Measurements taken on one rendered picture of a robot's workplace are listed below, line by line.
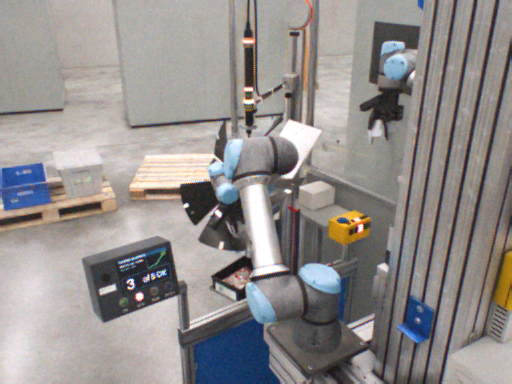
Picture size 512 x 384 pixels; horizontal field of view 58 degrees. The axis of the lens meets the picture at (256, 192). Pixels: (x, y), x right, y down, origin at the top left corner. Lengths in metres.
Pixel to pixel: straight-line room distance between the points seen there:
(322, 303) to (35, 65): 8.00
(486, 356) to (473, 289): 0.17
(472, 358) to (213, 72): 6.72
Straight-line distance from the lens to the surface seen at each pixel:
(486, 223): 1.08
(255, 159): 1.34
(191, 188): 2.35
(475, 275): 1.14
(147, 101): 7.46
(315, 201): 2.61
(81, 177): 4.73
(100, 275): 1.49
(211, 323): 1.84
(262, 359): 2.16
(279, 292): 1.29
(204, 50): 7.48
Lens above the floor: 2.00
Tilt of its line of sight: 24 degrees down
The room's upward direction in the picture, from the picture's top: straight up
